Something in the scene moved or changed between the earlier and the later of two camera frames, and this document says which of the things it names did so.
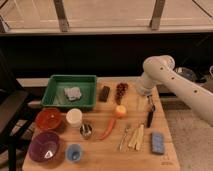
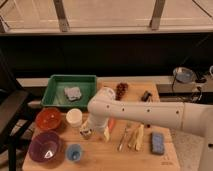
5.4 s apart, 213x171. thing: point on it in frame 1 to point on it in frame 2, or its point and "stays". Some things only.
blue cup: x=74 y=152 stays
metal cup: x=85 y=130 stays
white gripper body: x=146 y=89 to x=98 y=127
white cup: x=74 y=118 stays
